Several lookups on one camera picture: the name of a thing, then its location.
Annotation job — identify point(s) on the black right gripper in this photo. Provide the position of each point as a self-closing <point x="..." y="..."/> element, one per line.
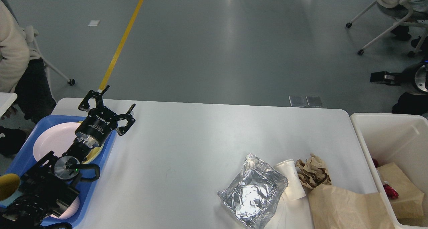
<point x="414" y="79"/>

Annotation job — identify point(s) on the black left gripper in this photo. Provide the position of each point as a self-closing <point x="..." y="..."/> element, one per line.
<point x="97" y="127"/>

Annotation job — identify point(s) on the pink plate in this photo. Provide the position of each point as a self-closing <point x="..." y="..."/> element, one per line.
<point x="58" y="139"/>

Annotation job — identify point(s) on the pink ribbed mug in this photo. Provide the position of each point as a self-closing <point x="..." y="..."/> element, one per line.
<point x="70" y="211"/>

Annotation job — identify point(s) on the brown paper ball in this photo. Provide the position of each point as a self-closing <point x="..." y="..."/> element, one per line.
<point x="313" y="172"/>

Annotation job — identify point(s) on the brown paper bag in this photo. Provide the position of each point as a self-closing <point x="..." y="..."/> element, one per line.
<point x="337" y="208"/>

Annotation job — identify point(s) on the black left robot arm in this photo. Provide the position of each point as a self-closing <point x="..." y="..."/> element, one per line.
<point x="49" y="186"/>

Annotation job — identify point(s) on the person in black trousers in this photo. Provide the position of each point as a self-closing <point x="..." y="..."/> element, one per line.
<point x="411" y="104"/>

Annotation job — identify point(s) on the yellow plate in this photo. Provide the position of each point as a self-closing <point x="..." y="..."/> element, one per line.
<point x="94" y="153"/>

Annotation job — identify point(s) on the white plastic bin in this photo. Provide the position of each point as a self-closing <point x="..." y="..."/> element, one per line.
<point x="401" y="139"/>

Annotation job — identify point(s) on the white rolling office chair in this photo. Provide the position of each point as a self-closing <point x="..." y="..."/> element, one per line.
<point x="405" y="13"/>

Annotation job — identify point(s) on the blue plastic tray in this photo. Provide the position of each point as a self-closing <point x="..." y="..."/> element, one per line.
<point x="25" y="160"/>

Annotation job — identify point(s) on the person in cream sweater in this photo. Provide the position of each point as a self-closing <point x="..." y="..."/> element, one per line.
<point x="22" y="70"/>

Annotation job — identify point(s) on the teal mug yellow inside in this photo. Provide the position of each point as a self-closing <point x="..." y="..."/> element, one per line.
<point x="9" y="184"/>

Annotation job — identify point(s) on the brown bag inside bin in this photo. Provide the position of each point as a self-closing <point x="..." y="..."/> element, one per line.
<point x="410" y="207"/>

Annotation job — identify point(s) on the white paper cup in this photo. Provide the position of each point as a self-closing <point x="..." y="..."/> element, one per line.
<point x="294" y="190"/>

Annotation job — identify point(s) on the large crumpled foil sheet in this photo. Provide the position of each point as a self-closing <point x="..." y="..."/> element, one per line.
<point x="252" y="197"/>

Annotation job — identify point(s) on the white chair frame left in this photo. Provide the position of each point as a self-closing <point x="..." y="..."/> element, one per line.
<point x="30" y="36"/>

